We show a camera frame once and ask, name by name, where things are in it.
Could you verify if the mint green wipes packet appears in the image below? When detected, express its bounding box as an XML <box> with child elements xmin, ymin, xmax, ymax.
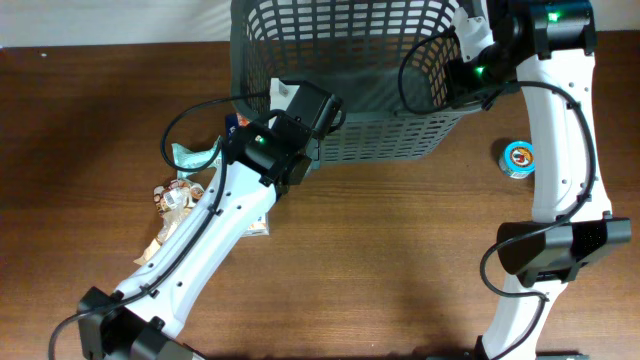
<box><xmin>171</xmin><ymin>137</ymin><xmax>222</xmax><ymax>169</ymax></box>

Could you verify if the brown cream snack bag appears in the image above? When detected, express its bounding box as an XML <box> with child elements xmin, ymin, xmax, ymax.
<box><xmin>134</xmin><ymin>178</ymin><xmax>204</xmax><ymax>265</ymax></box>

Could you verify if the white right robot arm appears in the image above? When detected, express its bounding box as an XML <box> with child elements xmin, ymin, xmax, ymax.
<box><xmin>447</xmin><ymin>1</ymin><xmax>632</xmax><ymax>359</ymax></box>

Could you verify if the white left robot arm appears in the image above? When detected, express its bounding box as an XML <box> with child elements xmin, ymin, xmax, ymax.
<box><xmin>78</xmin><ymin>81</ymin><xmax>345</xmax><ymax>360</ymax></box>

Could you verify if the colourful Kleenex tissue pack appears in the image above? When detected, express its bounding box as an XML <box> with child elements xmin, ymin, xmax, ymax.
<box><xmin>225</xmin><ymin>113</ymin><xmax>269</xmax><ymax>237</ymax></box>

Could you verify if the blue lidded round tin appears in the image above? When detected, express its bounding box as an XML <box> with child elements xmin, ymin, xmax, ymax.
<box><xmin>498</xmin><ymin>141</ymin><xmax>535</xmax><ymax>179</ymax></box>

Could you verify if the grey plastic lattice basket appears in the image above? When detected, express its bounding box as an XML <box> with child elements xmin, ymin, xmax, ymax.
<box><xmin>230</xmin><ymin>0</ymin><xmax>480</xmax><ymax>167</ymax></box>

